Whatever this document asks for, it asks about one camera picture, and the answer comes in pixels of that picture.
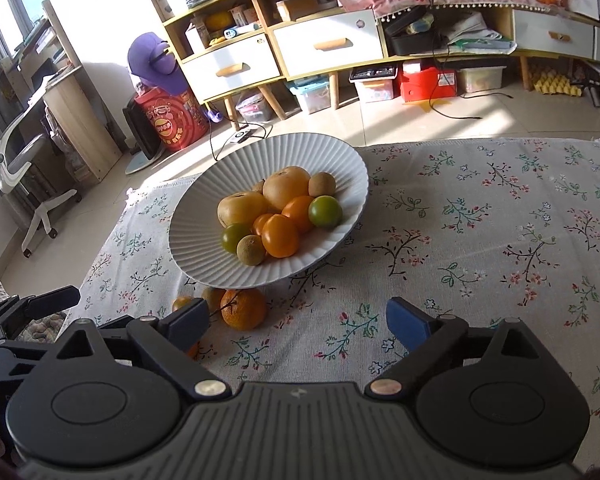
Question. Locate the bright green tomato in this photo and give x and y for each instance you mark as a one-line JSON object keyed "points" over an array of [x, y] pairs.
{"points": [[326, 211]]}

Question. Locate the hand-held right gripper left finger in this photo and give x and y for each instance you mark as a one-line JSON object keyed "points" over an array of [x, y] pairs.
{"points": [[190, 320]]}

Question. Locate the dark green tomato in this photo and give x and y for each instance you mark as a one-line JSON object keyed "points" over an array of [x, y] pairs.
{"points": [[233, 237]]}

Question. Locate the small brown kiwi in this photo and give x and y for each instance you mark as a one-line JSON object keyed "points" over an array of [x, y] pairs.
{"points": [[322, 184]]}

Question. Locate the yellow egg carton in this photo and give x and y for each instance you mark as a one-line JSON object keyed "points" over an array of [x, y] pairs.
{"points": [[555, 84]]}

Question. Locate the small clear storage box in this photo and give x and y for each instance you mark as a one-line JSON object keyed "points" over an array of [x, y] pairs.
{"points": [[254, 107]]}

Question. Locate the white floor device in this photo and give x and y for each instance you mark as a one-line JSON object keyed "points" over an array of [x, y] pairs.
{"points": [[242, 136]]}

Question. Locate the white office chair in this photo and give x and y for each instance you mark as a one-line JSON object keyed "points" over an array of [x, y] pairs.
{"points": [[10, 160]]}

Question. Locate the red storage box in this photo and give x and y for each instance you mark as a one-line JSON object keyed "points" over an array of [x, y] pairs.
{"points": [[425, 85]]}

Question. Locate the yellow pear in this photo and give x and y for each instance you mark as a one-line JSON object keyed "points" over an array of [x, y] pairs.
{"points": [[240, 207], [286, 186]]}

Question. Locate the small orange tomato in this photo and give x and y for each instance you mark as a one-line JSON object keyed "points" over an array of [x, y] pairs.
{"points": [[260, 222]]}

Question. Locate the black box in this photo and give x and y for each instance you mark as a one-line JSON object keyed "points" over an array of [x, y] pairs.
{"points": [[410, 40]]}

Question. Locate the black flat panel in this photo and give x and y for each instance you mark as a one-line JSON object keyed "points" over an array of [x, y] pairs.
{"points": [[140, 127]]}

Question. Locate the wooden desk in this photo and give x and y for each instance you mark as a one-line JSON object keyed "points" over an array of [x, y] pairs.
{"points": [[80, 125]]}

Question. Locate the wooden shelf cabinet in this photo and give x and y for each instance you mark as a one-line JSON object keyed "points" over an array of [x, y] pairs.
{"points": [[260, 5]]}

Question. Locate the large orange tomato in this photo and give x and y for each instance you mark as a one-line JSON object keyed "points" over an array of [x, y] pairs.
{"points": [[280, 236]]}

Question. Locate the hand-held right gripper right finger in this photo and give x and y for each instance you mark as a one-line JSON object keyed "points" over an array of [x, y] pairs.
{"points": [[407, 322]]}

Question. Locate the stack of papers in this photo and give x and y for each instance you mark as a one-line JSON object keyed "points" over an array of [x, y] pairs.
{"points": [[475, 35]]}

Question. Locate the round orange tomato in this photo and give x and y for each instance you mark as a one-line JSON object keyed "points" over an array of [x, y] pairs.
{"points": [[297, 210]]}

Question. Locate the tangerine with stem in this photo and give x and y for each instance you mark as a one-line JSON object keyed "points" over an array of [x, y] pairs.
{"points": [[245, 310]]}

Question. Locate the clear storage box blue lid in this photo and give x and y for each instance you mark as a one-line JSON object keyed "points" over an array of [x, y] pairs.
{"points": [[310, 95]]}

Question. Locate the green and orange tomato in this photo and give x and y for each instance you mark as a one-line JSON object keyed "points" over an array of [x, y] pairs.
{"points": [[213, 297]]}

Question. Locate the low wooden cabinet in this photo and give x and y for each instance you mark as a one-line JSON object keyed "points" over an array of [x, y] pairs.
{"points": [[505, 25]]}

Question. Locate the large brown kiwi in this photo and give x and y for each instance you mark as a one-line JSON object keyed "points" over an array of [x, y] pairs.
{"points": [[251, 251]]}

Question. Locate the purple plush toy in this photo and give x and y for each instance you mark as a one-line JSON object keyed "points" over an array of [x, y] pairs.
{"points": [[152, 60]]}

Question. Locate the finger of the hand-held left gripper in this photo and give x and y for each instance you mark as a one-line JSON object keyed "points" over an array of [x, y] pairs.
{"points": [[55, 297], [10, 355]]}

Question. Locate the white ribbed plate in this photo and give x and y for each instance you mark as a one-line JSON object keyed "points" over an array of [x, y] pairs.
{"points": [[205, 260]]}

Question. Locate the clear storage box dark lid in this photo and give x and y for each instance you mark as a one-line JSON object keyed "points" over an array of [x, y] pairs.
{"points": [[375, 85]]}

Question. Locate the floral tablecloth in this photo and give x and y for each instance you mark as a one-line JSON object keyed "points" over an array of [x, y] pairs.
{"points": [[480, 240]]}

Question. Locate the stemless tangerine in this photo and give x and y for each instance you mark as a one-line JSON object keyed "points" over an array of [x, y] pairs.
{"points": [[181, 303]]}

